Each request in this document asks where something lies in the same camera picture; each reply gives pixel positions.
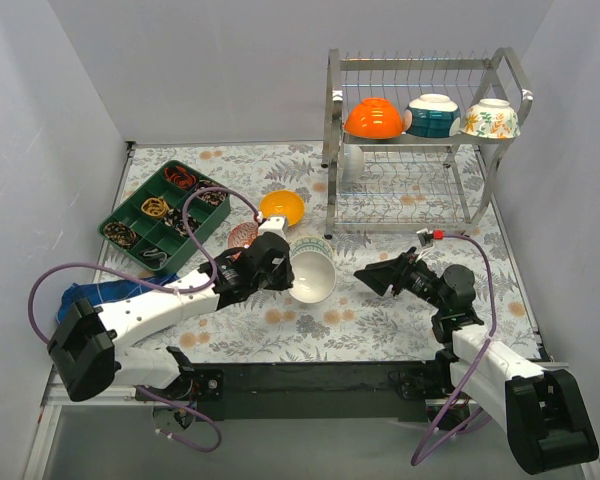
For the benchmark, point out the cream bowl with teal stripes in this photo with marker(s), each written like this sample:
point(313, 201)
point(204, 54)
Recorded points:
point(311, 244)

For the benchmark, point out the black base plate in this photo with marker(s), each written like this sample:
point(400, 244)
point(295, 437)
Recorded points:
point(404, 390)

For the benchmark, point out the steel two-tier dish rack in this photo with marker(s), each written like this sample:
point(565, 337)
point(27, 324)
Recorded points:
point(412, 182)

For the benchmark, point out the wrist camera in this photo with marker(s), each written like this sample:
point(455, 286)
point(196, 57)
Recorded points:
point(427, 239)
point(273, 228)

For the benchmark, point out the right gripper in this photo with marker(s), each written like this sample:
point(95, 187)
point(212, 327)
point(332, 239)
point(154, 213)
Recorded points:
point(394, 277)

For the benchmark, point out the yellow bowl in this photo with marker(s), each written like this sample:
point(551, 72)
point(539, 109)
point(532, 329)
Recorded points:
point(283, 202)

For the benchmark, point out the orange bowl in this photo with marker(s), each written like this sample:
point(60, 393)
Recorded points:
point(374, 118)

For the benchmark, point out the green compartment tray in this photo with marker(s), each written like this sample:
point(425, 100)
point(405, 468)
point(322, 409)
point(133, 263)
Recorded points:
point(153, 226)

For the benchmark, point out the teal and white bowl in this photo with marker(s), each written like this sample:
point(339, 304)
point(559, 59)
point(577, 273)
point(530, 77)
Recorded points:
point(432, 116)

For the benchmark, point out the white ribbed bowl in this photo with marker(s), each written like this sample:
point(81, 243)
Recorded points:
point(351, 163)
point(314, 277)

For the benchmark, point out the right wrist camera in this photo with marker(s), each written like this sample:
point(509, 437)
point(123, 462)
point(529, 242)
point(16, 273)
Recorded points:
point(427, 239)

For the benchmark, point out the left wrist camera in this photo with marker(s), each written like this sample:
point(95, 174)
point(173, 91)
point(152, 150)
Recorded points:
point(273, 228)

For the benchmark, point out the floral table mat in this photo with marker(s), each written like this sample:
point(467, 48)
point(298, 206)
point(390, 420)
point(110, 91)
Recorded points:
point(328, 315)

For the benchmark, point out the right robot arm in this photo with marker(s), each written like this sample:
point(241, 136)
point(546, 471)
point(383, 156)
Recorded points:
point(541, 411)

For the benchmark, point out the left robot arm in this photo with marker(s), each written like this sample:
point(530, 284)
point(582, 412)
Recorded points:
point(94, 348)

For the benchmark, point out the blue plaid cloth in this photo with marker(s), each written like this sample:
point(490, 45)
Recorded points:
point(98, 293)

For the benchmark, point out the white leaf-pattern bowl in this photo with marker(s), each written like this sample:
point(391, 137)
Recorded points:
point(491, 118)

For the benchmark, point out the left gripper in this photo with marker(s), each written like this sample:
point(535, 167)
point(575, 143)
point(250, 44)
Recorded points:
point(284, 267)

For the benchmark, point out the blue zigzag red-inside bowl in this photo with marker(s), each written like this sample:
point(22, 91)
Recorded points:
point(243, 235)

